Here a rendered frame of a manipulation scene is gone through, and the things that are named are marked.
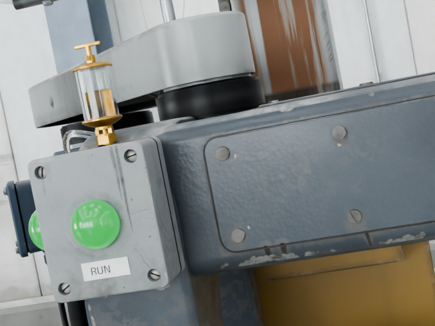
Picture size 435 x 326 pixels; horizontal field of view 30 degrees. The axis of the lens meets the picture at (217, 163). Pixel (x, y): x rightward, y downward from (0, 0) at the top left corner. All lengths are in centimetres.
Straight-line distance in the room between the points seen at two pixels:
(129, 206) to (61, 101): 44
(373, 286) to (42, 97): 44
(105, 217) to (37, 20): 573
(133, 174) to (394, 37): 524
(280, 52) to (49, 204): 56
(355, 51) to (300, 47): 468
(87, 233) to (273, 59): 57
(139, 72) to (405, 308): 35
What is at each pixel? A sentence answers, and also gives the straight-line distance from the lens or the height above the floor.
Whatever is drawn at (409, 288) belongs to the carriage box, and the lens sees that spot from 83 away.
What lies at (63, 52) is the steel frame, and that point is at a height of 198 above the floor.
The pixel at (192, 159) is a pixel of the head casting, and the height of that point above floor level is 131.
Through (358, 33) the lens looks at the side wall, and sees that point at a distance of 569.
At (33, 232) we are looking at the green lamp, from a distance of 52.
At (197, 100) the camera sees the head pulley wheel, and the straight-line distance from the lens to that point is 64.
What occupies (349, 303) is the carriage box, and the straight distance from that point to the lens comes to 83.
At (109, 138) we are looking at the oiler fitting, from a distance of 57.
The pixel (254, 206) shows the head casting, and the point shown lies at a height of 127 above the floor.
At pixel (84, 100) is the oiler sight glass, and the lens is 57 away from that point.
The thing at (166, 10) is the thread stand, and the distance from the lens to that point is 88.
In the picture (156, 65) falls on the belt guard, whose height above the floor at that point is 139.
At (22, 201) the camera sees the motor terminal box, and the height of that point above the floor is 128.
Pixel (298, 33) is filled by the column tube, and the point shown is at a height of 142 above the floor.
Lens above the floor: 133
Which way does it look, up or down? 3 degrees down
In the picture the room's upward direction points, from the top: 11 degrees counter-clockwise
